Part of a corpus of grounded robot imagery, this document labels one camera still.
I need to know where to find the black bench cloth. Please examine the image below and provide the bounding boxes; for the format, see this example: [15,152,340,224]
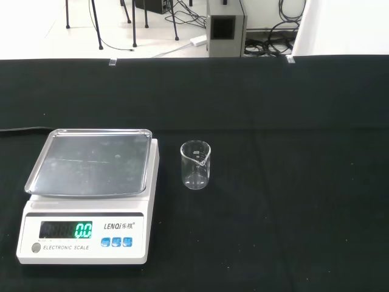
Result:
[0,54,389,292]

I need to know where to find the white power strip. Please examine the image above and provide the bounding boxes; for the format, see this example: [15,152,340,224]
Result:
[190,34,208,47]

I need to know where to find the grey metal box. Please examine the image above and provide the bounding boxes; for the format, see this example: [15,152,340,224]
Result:
[206,0,247,58]

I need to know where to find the black tripod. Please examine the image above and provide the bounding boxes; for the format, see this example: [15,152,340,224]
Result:
[120,0,181,48]
[64,0,105,50]

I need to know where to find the white electronic balance steel pan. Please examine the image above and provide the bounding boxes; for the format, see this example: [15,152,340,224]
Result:
[15,128,160,265]

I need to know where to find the black box on floor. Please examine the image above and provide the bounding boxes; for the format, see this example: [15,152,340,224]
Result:
[134,0,167,15]

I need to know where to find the white upright panel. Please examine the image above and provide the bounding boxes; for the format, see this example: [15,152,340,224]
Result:
[291,0,389,57]

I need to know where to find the thin black floor cable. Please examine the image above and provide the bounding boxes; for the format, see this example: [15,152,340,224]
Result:
[99,36,135,52]

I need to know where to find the black cable bundle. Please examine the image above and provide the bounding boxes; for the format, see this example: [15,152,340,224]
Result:
[244,0,305,57]

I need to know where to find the black balance power cable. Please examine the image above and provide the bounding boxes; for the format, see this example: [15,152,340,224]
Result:
[0,127,53,136]

